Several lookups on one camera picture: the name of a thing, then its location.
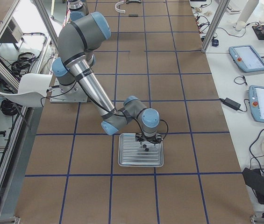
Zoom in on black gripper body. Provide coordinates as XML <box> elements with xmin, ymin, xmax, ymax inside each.
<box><xmin>135</xmin><ymin>133</ymin><xmax>163</xmax><ymax>143</ymax></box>

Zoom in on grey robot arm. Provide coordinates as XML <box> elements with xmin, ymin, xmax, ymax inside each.
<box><xmin>57</xmin><ymin>12</ymin><xmax>163</xmax><ymax>144</ymax></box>
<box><xmin>67</xmin><ymin>0</ymin><xmax>89</xmax><ymax>21</ymax></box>

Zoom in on black power adapter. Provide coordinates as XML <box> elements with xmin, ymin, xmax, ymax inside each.
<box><xmin>224</xmin><ymin>98</ymin><xmax>241</xmax><ymax>111</ymax></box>

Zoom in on upper blue teach pendant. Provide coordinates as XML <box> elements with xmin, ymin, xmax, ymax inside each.
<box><xmin>228</xmin><ymin>45</ymin><xmax>264</xmax><ymax>73</ymax></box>

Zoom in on white plastic chair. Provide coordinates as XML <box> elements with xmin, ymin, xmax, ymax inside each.
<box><xmin>0</xmin><ymin>73</ymin><xmax>53</xmax><ymax>131</ymax></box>

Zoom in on black bag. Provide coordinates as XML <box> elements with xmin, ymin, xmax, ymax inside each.
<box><xmin>242</xmin><ymin>168</ymin><xmax>264</xmax><ymax>196</ymax></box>

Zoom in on black brake pad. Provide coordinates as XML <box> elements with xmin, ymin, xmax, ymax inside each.
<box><xmin>128</xmin><ymin>14</ymin><xmax>138</xmax><ymax>17</ymax></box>

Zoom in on green curved brake shoe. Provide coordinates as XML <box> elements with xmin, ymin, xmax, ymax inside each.
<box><xmin>126</xmin><ymin>0</ymin><xmax>142</xmax><ymax>4</ymax></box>

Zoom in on white curved plastic part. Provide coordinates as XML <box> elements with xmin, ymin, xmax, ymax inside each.
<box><xmin>114</xmin><ymin>0</ymin><xmax>126</xmax><ymax>14</ymax></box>

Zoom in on white cylinder stand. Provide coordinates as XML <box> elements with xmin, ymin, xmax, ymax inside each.
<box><xmin>235</xmin><ymin>0</ymin><xmax>259</xmax><ymax>32</ymax></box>

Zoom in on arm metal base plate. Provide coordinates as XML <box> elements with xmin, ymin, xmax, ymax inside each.
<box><xmin>50</xmin><ymin>73</ymin><xmax>88</xmax><ymax>103</ymax></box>

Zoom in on aluminium frame post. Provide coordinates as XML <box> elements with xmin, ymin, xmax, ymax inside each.
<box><xmin>201</xmin><ymin>0</ymin><xmax>230</xmax><ymax>53</ymax></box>

